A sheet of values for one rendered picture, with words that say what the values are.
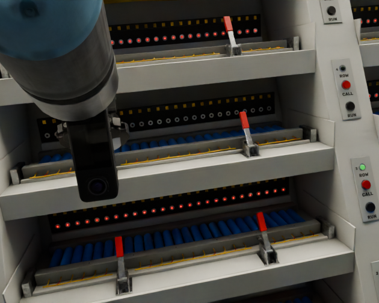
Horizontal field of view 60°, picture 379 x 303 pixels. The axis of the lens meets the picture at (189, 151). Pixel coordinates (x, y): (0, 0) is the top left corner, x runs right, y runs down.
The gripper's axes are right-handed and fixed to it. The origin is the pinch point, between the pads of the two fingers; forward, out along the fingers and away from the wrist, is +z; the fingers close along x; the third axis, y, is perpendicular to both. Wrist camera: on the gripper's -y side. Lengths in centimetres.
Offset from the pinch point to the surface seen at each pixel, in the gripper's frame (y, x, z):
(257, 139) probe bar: 1.1, -30.1, 10.4
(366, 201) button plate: -14.8, -46.8, 5.9
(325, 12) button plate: 23, -46, 0
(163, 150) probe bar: 1.3, -10.5, 9.8
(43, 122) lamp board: 13.0, 13.6, 17.1
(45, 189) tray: -3.8, 10.6, 4.9
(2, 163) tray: 1.9, 17.7, 6.4
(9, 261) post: -14.4, 18.0, 8.4
